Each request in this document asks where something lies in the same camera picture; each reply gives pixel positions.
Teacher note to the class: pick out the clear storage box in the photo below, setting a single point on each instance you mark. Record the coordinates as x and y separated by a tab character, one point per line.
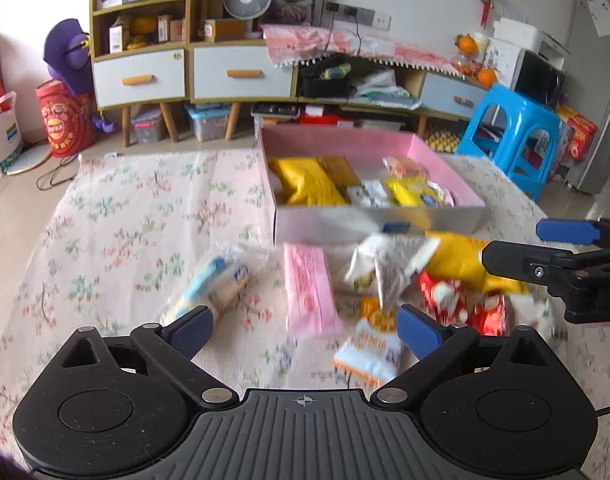
149	127
270	122

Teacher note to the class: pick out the grey refrigerator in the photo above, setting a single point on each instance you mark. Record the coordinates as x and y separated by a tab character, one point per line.
600	100

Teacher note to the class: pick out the pink tasselled cloth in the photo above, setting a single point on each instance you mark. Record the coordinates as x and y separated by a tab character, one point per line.
385	50

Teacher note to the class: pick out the red printed bucket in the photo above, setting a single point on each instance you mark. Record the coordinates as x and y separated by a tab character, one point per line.
65	120

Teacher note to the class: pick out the red white snack packet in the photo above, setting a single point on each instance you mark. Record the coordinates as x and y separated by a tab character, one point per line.
442	295
487	315

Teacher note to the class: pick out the small white snack packet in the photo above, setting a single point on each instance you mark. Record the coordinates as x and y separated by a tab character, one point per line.
367	194

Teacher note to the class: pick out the white grey print snack packet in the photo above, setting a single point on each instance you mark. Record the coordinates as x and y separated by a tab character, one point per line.
395	265

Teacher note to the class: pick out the large yellow labelled snack packet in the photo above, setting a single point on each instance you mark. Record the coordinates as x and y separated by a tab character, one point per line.
455	260

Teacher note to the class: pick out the orange fruit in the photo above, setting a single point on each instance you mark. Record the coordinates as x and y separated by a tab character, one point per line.
467	45
487	77

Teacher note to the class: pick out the clear blue snack packet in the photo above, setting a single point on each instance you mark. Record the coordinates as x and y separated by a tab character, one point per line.
215	280

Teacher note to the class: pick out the floral tablecloth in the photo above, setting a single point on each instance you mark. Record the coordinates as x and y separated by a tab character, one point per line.
135	240

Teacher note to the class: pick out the brown cardboard box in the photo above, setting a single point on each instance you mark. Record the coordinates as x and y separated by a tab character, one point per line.
225	30

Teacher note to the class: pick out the white shopping bag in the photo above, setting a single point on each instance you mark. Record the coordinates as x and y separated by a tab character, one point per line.
2	140

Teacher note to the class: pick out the clear orange cookie packet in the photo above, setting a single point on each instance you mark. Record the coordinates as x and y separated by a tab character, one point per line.
402	166

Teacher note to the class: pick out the pink cardboard box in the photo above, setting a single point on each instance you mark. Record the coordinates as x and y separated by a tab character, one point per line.
325	222

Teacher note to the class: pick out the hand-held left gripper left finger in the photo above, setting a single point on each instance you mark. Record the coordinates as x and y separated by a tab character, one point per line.
190	330

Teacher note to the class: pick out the white wall socket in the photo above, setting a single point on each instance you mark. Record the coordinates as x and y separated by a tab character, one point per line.
382	19

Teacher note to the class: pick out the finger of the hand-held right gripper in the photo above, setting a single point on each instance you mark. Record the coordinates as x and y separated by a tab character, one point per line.
515	260
567	231

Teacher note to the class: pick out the egg tray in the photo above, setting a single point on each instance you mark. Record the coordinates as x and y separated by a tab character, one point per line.
442	141

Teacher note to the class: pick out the white walnut picture snack packet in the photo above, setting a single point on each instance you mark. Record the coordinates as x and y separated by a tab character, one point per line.
530	315

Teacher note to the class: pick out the white orange snack packet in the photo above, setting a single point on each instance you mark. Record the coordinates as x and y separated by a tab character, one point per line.
370	345

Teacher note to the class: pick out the wooden cabinet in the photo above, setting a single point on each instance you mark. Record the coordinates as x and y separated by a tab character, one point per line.
195	25

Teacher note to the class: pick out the black device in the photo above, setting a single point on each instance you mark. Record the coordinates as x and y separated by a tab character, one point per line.
325	85

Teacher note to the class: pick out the pile of papers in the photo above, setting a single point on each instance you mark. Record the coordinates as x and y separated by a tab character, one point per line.
385	90

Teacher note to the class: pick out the pink snack packet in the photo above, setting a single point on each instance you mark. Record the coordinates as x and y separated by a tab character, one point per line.
310	290

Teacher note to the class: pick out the round white base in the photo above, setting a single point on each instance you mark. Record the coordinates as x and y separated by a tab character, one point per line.
30	160

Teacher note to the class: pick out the bowl of oranges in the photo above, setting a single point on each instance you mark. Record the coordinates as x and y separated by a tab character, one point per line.
466	64

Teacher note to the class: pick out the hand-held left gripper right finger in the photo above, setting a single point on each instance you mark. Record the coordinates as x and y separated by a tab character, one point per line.
420	330

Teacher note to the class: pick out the small white box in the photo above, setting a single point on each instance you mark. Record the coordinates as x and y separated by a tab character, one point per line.
119	35

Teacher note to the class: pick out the purple plush toy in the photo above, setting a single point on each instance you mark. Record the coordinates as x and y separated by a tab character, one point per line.
67	52

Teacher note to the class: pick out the bright yellow small snack packet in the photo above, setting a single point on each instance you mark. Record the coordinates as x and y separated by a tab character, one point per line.
410	192

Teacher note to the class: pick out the mustard yellow snack packet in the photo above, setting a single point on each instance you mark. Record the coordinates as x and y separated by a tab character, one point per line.
340	170

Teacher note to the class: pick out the red boxes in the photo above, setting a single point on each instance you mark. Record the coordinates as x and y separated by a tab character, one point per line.
330	116

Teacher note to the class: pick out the wall socket strip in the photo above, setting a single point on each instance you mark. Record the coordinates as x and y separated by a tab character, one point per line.
350	12

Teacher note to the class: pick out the blue lid storage box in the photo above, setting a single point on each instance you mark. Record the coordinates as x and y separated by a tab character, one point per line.
210	125

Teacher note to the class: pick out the blue plastic stool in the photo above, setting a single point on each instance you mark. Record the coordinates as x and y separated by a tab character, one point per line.
515	110

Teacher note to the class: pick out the yellow item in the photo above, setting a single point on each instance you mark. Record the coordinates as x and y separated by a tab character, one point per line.
144	27

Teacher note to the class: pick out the black microwave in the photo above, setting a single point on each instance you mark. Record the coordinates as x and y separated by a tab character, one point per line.
540	80

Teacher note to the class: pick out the colourful cartons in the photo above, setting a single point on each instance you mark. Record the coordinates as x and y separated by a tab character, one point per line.
577	130

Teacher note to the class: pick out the small cardboard box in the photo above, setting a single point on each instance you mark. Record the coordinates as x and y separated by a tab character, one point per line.
171	29

